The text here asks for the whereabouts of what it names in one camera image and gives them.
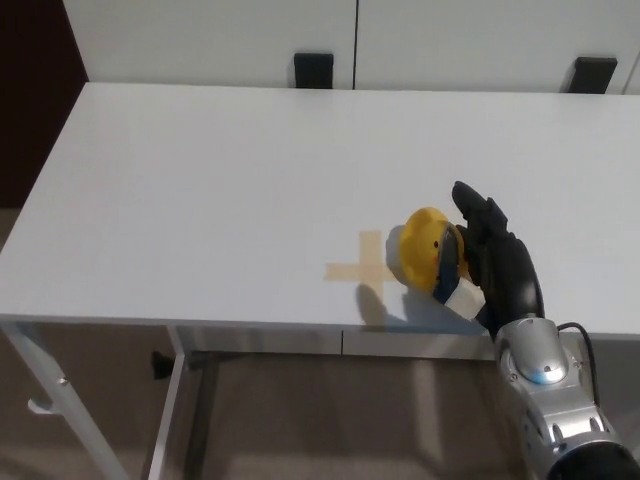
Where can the white inner desk leg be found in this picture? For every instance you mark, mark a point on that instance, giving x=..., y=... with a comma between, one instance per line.
x=170, y=400

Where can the short beige tape strip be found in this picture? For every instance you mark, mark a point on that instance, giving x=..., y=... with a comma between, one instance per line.
x=345, y=271

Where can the dark maroon panel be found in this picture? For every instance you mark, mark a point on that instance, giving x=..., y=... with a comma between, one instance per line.
x=35, y=100

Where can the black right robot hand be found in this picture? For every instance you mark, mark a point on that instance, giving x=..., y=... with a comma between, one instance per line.
x=510, y=275

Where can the black floor foot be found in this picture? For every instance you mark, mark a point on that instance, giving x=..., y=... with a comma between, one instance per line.
x=162, y=365

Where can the white slanted desk leg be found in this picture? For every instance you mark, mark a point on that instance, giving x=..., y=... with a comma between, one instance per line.
x=50, y=380

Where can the black partition bracket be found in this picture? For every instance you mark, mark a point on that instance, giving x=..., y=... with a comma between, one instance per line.
x=313, y=70
x=592, y=75

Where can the yellow rubber duck toy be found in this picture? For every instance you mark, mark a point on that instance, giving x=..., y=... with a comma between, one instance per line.
x=417, y=250

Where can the long beige tape strip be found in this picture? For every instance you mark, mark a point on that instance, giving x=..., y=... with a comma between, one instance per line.
x=371, y=250

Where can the white hook on desk leg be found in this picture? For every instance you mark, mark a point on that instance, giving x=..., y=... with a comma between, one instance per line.
x=40, y=407

